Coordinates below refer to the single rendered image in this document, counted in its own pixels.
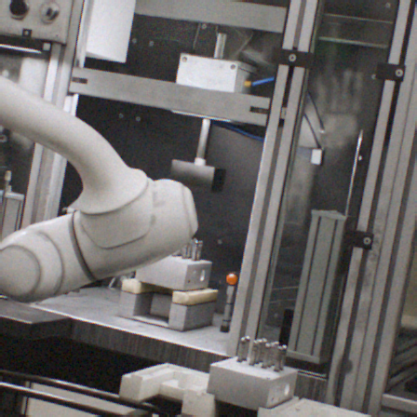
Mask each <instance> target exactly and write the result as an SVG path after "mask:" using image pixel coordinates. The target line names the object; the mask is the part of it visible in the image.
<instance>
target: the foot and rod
mask: <svg viewBox="0 0 417 417"><path fill-rule="evenodd" d="M213 120H214V119H209V118H204V117H203V121H202V126H201V131H200V136H199V142H198V146H197V152H196V157H195V163H189V162H183V161H177V160H173V161H172V167H171V172H170V177H169V180H170V181H173V182H178V183H181V184H182V185H183V186H184V187H187V188H192V189H196V190H201V191H206V192H211V193H222V190H223V186H224V181H225V175H226V169H223V168H215V167H209V166H206V161H207V155H208V150H209V141H210V135H211V131H212V125H213Z"/></svg>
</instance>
